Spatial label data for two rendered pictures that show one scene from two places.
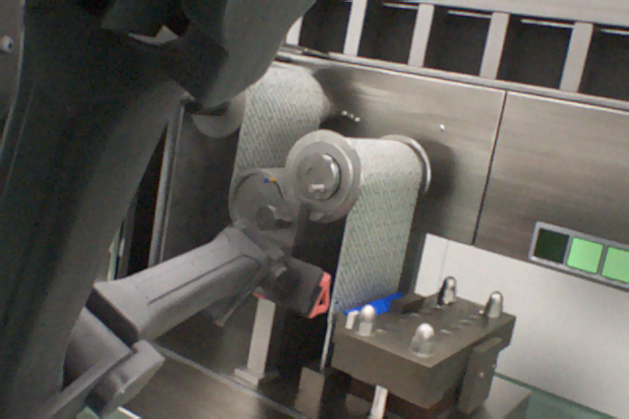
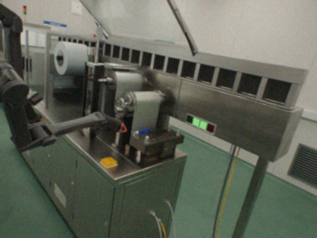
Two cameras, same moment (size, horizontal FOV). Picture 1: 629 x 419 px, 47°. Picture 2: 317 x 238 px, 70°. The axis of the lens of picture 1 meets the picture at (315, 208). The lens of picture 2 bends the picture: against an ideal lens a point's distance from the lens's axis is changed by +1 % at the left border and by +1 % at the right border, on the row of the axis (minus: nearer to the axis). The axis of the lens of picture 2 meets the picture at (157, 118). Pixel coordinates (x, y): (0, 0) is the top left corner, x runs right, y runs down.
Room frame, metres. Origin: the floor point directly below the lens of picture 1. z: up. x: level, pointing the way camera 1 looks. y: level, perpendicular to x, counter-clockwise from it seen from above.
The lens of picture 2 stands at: (-0.29, -0.51, 1.65)
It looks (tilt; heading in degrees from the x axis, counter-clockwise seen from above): 18 degrees down; 12
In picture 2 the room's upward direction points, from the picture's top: 10 degrees clockwise
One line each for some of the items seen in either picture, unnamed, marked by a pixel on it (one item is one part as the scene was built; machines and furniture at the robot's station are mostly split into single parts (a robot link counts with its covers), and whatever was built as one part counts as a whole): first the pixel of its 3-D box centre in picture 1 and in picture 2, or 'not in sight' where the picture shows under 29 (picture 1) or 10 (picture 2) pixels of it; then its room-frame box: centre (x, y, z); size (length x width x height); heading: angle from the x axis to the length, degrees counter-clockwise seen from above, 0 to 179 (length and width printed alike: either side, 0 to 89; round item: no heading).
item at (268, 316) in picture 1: (270, 290); (119, 126); (1.14, 0.05, 1.05); 0.06 x 0.05 x 0.31; 148
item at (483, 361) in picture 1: (481, 374); (167, 148); (1.17, -0.33, 0.96); 0.10 x 0.03 x 0.11; 148
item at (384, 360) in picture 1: (432, 338); (158, 139); (1.20, -0.24, 1.00); 0.40 x 0.16 x 0.06; 148
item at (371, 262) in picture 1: (373, 260); (145, 120); (1.23, -0.12, 1.11); 0.23 x 0.01 x 0.18; 148
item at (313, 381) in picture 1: (355, 362); (142, 144); (1.23, -0.12, 0.92); 0.28 x 0.04 x 0.04; 148
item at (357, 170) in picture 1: (321, 176); (129, 101); (1.16, 0.00, 1.25); 0.15 x 0.01 x 0.15; 58
